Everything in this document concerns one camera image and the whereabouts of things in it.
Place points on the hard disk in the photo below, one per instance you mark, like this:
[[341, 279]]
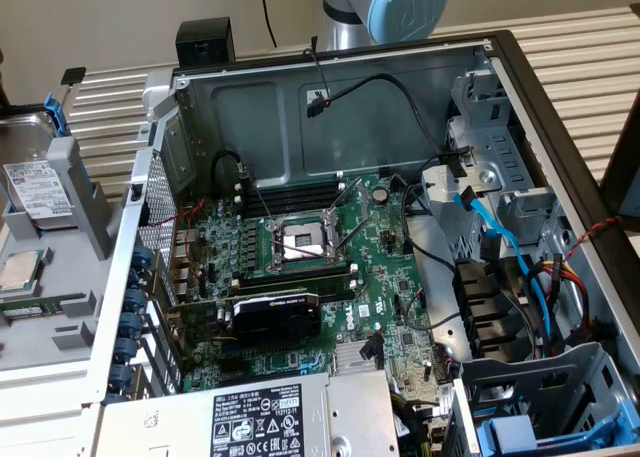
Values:
[[30, 192]]

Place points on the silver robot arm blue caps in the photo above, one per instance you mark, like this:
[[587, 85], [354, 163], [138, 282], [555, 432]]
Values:
[[345, 22]]

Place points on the empty blue disk carrier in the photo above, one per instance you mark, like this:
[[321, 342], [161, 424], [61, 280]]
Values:
[[505, 434]]

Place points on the black RAM slot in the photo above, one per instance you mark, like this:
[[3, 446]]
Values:
[[295, 276], [335, 292], [300, 189], [295, 203]]

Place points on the CPU socket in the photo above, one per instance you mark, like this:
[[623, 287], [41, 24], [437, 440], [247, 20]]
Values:
[[300, 239]]

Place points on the steel locking lever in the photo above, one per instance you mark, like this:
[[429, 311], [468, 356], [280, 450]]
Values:
[[352, 233], [257, 194]]

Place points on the steel socket cover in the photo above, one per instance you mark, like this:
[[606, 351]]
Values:
[[364, 199]]

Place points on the round coin battery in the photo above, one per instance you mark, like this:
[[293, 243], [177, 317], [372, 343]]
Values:
[[380, 194]]

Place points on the green motherboard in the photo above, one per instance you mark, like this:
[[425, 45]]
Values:
[[380, 277]]

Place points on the black graphics card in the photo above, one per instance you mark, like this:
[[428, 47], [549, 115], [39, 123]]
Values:
[[275, 317]]

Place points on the open grey PC case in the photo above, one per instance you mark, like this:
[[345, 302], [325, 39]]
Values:
[[250, 117]]

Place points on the silver chipset heatsink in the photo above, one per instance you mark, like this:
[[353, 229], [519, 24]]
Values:
[[350, 357]]

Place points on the black expansion slot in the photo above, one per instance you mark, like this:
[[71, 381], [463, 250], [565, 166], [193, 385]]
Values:
[[235, 366]]

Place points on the black fan shroud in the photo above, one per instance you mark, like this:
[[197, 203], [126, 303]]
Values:
[[480, 297]]

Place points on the blue slot retainer knob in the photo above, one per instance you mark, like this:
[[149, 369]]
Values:
[[120, 375], [142, 253], [131, 323], [133, 277], [125, 349], [134, 299]]

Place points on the grey metal drive cage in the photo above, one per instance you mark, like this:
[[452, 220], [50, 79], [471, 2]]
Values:
[[500, 147]]

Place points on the black box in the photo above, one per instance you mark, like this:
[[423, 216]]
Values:
[[205, 37]]

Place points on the grey power supply unit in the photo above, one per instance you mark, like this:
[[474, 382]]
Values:
[[190, 422]]

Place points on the grey parts rack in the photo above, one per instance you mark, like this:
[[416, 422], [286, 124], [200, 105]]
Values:
[[75, 272]]

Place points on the blue drive bay brackets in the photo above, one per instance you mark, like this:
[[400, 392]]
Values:
[[540, 377]]

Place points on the green RAM stick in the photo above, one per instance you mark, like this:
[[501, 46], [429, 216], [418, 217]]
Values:
[[35, 308]]

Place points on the silver CPU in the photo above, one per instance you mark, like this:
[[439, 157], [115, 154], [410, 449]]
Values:
[[17, 274]]

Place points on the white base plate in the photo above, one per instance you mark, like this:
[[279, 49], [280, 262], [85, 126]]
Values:
[[40, 412]]

